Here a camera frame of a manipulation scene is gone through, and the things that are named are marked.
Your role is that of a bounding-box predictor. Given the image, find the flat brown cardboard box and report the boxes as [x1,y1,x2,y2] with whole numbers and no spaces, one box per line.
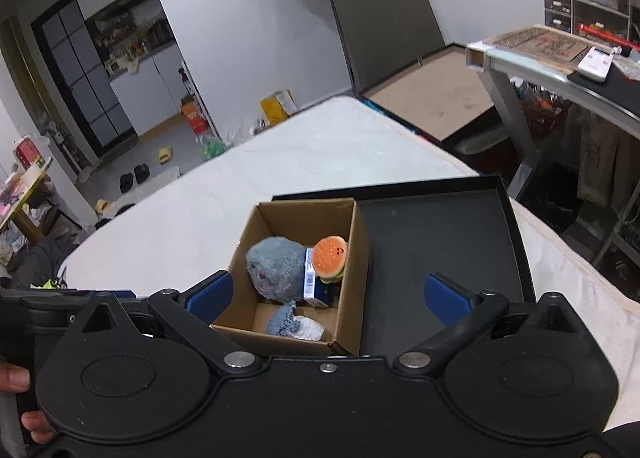
[491,24,592,72]

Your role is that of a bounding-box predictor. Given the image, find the red box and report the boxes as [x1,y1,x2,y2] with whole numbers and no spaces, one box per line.
[14,137,42,165]

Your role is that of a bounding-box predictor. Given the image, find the black tray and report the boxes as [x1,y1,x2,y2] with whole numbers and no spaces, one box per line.
[271,175,535,355]

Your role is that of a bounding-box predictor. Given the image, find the blue tissue packet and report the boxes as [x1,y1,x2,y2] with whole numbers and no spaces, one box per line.
[301,247,335,309]

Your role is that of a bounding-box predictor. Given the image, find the clear plastic bag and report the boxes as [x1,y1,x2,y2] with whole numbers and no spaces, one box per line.
[224,119,267,150]

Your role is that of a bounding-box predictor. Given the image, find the yellow edged table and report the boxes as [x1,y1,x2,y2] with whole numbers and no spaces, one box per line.
[0,157,55,244]

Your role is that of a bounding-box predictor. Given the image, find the orange cardboard box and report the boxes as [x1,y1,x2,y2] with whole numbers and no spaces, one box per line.
[180,97,209,135]

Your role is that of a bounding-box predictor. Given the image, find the black framed door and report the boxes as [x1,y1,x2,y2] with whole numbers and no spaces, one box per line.
[31,0,138,156]

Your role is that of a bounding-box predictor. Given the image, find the person's left hand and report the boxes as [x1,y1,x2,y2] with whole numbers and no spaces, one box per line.
[0,355,56,445]

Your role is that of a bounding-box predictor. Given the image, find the white handheld device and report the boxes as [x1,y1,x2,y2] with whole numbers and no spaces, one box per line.
[578,46,616,84]

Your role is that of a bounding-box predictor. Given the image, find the grey folding panel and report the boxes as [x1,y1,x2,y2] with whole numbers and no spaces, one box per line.
[329,0,447,90]

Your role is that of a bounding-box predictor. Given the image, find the green plastic bag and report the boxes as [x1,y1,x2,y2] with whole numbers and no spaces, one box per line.
[202,135,226,162]

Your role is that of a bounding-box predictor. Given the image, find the grey glass desk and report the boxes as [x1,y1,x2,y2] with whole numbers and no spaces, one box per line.
[466,27,640,259]

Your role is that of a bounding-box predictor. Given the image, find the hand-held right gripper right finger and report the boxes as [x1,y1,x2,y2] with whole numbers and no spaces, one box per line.
[394,271,581,375]

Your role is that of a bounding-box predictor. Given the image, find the orange burger plush toy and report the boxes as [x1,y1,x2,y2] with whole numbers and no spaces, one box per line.
[312,235,348,285]

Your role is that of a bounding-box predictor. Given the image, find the brown cardboard box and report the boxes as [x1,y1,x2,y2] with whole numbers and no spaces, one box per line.
[491,24,592,72]
[210,197,371,357]

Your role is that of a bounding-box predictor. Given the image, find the brown board with black frame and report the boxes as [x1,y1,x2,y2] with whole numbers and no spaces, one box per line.
[361,42,507,145]

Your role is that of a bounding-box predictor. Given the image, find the blue grey cloth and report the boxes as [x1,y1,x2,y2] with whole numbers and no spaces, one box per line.
[265,302,324,340]

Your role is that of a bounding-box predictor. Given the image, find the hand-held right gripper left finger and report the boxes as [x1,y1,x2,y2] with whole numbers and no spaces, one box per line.
[82,271,262,375]

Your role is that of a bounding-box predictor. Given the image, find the grey plush toy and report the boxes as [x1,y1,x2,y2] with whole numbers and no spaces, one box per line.
[244,236,309,302]

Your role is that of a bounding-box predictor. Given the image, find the yellow cardboard box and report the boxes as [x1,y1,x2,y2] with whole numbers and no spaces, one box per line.
[260,89,298,127]

